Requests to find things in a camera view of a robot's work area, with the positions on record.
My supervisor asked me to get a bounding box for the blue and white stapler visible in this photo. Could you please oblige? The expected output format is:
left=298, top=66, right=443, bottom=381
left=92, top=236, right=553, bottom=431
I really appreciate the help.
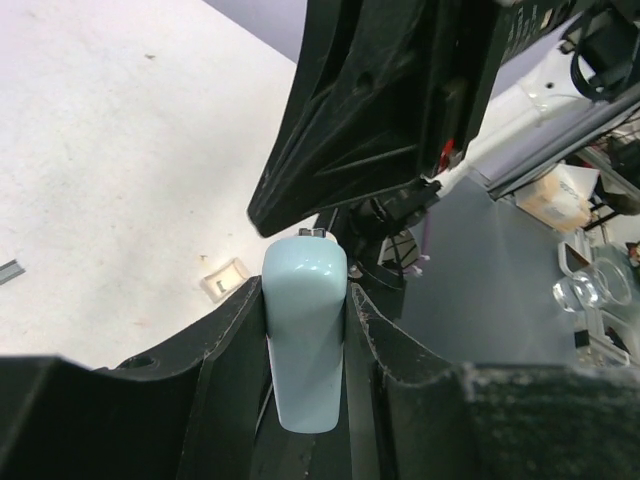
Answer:
left=262, top=228, right=348, bottom=434

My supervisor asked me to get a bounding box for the clear plastic container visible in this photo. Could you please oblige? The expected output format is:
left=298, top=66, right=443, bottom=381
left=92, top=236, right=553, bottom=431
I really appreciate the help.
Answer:
left=551, top=242, right=639, bottom=312

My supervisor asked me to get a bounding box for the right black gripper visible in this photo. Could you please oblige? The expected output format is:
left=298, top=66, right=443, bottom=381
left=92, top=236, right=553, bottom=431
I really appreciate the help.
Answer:
left=247, top=1, right=510, bottom=237

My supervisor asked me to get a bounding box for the small strip of staples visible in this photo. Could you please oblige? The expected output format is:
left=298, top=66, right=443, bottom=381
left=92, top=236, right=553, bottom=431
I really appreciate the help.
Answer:
left=0, top=259, right=26, bottom=285

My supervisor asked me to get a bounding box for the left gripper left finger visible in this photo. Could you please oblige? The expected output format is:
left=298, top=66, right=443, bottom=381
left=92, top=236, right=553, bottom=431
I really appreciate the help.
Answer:
left=1, top=277, right=266, bottom=479

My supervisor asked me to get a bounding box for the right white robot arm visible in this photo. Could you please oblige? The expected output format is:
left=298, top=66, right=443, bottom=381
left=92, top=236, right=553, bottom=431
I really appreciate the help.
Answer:
left=247, top=1, right=639, bottom=238

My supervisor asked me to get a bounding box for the cardboard box in background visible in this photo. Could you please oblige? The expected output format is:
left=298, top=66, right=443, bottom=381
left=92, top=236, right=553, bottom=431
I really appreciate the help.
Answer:
left=514, top=164, right=600, bottom=233

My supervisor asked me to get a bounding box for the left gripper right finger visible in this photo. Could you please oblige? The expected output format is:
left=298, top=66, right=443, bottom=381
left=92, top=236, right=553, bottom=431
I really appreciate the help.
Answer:
left=344, top=284, right=639, bottom=479

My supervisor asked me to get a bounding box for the aluminium frame rail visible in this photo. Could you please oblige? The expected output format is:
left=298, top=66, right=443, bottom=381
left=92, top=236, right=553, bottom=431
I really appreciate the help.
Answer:
left=487, top=84, right=639, bottom=200

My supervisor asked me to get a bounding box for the open white staple box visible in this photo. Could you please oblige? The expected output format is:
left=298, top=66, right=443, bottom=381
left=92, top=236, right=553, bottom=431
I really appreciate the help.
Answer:
left=201, top=258, right=250, bottom=304

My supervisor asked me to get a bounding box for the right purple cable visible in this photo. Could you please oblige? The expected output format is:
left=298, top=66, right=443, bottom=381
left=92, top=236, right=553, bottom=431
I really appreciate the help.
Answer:
left=409, top=214, right=436, bottom=276

